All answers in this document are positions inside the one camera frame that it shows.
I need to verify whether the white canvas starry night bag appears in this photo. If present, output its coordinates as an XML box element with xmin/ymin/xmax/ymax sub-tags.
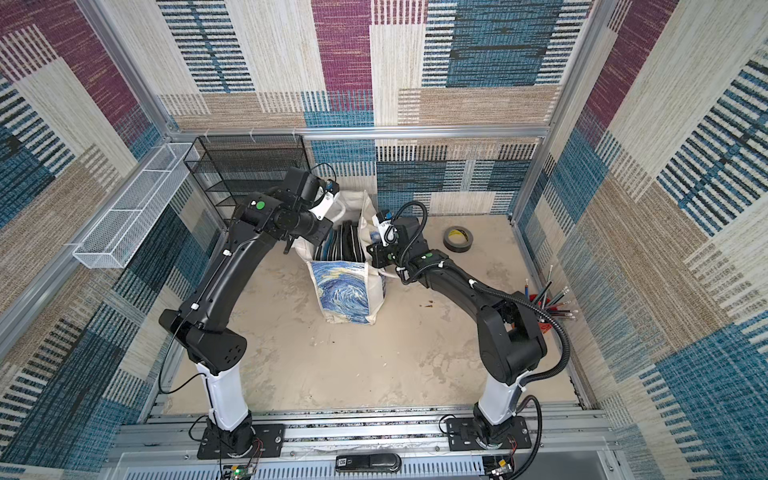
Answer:
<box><xmin>294</xmin><ymin>191</ymin><xmax>390</xmax><ymax>325</ymax></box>

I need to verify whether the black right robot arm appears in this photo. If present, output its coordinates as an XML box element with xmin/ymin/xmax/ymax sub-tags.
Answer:
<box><xmin>366</xmin><ymin>217</ymin><xmax>547</xmax><ymax>448</ymax></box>

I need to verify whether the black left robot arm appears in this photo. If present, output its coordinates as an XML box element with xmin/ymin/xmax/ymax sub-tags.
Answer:
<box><xmin>159</xmin><ymin>167</ymin><xmax>340</xmax><ymax>459</ymax></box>

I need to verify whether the black tape roll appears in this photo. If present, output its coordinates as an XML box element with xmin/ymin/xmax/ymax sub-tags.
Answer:
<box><xmin>443</xmin><ymin>226</ymin><xmax>474</xmax><ymax>253</ymax></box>

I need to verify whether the red pencil cup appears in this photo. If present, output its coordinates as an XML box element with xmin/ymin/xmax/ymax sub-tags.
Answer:
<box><xmin>537</xmin><ymin>303</ymin><xmax>557</xmax><ymax>334</ymax></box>

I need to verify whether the black handheld scanner device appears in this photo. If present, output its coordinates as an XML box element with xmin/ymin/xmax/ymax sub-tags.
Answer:
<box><xmin>334</xmin><ymin>453</ymin><xmax>402</xmax><ymax>474</ymax></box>

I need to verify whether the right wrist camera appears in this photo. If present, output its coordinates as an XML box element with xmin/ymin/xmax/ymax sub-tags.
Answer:
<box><xmin>373</xmin><ymin>210</ymin><xmax>396</xmax><ymax>246</ymax></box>

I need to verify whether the black wire mesh shelf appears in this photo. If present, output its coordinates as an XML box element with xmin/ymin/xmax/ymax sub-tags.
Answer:
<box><xmin>183</xmin><ymin>133</ymin><xmax>309</xmax><ymax>223</ymax></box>

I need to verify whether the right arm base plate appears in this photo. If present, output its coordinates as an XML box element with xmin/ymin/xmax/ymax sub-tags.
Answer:
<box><xmin>439</xmin><ymin>416</ymin><xmax>533</xmax><ymax>451</ymax></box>

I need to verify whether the black corrugated cable conduit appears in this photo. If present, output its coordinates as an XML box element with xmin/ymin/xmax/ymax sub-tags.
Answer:
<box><xmin>383</xmin><ymin>200</ymin><xmax>571</xmax><ymax>480</ymax></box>

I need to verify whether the white wire mesh basket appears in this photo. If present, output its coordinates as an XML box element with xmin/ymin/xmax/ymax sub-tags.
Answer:
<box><xmin>73</xmin><ymin>143</ymin><xmax>191</xmax><ymax>269</ymax></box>

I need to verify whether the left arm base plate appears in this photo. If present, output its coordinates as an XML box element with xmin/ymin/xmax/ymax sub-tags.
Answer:
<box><xmin>196</xmin><ymin>421</ymin><xmax>285</xmax><ymax>460</ymax></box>

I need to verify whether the aluminium front rail frame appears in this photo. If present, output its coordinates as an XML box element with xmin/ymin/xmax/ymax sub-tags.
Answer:
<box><xmin>99</xmin><ymin>402</ymin><xmax>634</xmax><ymax>479</ymax></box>

